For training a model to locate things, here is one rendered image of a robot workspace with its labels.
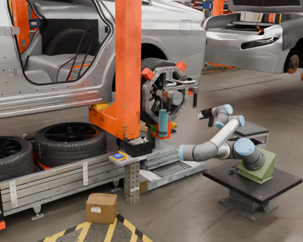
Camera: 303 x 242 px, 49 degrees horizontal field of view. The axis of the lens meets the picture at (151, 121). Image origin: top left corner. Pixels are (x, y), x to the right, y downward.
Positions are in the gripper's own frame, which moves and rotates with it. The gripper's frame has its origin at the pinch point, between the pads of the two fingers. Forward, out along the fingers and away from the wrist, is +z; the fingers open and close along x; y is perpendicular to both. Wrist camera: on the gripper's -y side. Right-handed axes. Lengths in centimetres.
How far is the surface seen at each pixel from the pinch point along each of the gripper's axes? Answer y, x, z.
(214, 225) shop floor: -85, 37, -19
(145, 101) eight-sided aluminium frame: 29, 31, 29
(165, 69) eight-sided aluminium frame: 54, 8, 16
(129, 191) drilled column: -45, 69, 39
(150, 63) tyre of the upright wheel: 64, 15, 26
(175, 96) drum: 26.5, 8.7, 12.3
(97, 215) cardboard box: -51, 106, 36
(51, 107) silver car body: 45, 101, 76
